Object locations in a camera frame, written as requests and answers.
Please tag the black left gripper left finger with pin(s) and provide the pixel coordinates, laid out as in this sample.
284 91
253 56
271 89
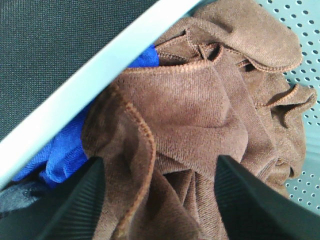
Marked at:
69 212

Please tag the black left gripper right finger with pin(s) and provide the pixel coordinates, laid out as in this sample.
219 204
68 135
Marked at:
251 210

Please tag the brown microfibre towel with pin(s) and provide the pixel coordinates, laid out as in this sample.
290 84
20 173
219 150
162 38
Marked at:
219 89

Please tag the blue microfibre towel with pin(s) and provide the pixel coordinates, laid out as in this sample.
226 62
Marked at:
64 154

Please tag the grey perforated laundry basket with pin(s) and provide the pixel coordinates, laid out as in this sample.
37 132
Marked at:
57 110

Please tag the black table cloth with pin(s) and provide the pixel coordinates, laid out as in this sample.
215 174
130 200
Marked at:
43 42

